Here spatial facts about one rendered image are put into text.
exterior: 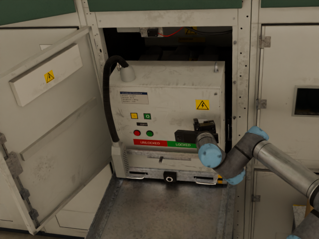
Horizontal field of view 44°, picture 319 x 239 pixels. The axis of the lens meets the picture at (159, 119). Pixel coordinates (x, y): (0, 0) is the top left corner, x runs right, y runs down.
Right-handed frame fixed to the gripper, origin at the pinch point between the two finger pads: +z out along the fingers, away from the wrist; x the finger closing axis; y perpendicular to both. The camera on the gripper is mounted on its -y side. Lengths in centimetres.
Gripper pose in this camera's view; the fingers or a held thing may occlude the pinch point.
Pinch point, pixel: (193, 122)
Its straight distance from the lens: 166.5
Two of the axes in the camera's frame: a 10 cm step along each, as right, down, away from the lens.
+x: -1.2, -9.3, -3.5
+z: -0.2, -3.5, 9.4
